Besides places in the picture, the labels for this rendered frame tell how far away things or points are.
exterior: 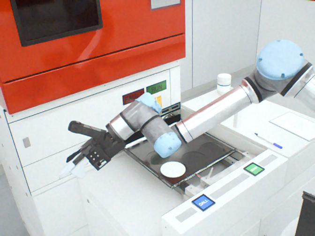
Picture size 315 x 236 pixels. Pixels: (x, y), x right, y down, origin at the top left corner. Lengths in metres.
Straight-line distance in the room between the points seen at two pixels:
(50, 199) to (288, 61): 1.09
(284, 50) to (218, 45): 3.15
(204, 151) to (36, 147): 0.69
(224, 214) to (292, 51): 0.56
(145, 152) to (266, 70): 0.71
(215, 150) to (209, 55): 2.65
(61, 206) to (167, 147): 0.76
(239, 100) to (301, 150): 0.44
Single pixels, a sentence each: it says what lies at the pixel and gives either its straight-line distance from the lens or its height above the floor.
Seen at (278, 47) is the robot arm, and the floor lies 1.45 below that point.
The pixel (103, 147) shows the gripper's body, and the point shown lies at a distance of 1.00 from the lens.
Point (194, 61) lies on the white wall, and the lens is 3.85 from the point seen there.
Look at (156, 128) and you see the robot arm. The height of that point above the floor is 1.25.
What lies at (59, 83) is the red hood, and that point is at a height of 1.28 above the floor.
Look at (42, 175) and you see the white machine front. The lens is 1.42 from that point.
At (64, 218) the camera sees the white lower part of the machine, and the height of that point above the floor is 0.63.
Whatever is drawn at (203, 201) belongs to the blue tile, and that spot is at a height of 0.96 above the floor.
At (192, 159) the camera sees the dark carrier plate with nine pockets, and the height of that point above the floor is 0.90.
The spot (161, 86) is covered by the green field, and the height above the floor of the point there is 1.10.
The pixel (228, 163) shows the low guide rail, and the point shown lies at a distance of 1.47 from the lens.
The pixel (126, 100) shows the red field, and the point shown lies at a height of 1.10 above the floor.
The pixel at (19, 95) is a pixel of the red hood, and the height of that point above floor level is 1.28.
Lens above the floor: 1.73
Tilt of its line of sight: 30 degrees down
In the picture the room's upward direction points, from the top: 3 degrees counter-clockwise
